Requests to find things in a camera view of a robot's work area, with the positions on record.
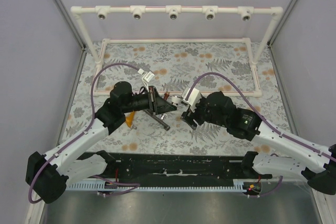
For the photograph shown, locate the white water faucet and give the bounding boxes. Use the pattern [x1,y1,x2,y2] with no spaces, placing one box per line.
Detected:
[160,95,182,120]

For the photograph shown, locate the white pipe frame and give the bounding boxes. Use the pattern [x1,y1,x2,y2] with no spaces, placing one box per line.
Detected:
[70,5,284,98]

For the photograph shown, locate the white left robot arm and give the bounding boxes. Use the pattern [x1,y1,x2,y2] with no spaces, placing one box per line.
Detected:
[25,81,177,204]

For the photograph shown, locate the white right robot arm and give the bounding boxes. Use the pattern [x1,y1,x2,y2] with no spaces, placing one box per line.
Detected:
[181,89,335,195]

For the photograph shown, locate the brown water faucet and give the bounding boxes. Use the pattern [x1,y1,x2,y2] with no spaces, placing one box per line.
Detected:
[163,92,170,101]

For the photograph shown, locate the orange water faucet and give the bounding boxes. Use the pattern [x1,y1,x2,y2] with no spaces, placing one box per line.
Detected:
[125,111,137,130]

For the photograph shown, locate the dark grey metal faucet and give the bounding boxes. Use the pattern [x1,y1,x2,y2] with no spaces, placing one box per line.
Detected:
[143,110,170,131]

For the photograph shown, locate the floral pattern mat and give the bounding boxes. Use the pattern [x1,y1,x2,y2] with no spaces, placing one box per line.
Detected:
[58,43,290,156]

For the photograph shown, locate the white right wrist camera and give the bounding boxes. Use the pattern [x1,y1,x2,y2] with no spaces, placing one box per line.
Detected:
[181,88,202,112]

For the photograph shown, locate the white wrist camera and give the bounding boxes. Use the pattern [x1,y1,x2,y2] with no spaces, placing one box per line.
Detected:
[181,88,202,112]
[138,68,155,89]

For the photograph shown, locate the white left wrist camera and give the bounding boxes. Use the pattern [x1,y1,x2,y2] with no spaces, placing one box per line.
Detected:
[138,68,155,89]

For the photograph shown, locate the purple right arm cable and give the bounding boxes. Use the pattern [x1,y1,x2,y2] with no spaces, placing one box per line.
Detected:
[187,73,336,199]

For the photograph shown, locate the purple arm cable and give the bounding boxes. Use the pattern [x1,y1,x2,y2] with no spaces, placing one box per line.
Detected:
[28,62,142,205]
[187,73,336,199]

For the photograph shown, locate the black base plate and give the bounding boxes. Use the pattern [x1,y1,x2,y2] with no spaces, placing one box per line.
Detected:
[96,151,272,187]

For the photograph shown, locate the white slotted cable duct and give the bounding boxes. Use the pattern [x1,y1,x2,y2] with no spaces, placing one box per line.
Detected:
[66,179,247,193]

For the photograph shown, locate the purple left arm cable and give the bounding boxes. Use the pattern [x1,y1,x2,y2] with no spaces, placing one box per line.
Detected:
[28,62,142,205]

